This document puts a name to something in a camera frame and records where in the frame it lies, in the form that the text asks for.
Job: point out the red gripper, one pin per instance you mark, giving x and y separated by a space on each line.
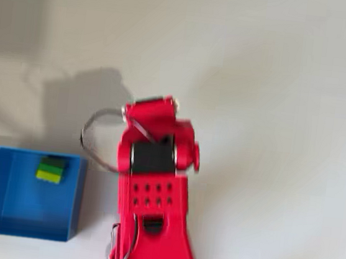
152 112

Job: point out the green lego brick stack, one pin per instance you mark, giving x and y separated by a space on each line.
50 170

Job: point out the red robot arm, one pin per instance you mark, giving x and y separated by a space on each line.
155 227

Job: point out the blue plastic bin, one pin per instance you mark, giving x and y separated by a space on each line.
26 209

